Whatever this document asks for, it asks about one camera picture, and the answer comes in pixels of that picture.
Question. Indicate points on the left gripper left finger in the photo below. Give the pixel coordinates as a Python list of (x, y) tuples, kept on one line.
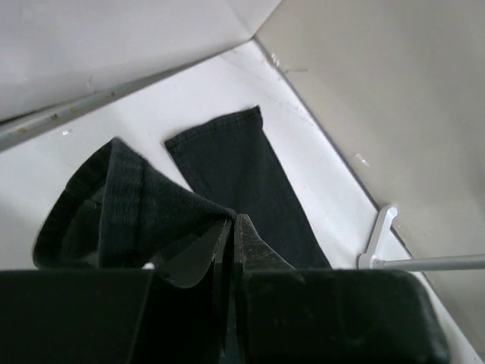
[(174, 314)]

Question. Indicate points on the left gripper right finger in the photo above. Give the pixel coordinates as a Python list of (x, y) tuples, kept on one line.
[(286, 315)]

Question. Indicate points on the black trousers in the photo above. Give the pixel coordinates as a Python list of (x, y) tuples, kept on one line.
[(119, 207)]

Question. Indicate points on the white clothes rack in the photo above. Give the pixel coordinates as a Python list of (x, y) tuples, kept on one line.
[(373, 257)]

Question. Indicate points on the grey aluminium rail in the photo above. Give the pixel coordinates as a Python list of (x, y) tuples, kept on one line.
[(18, 130)]

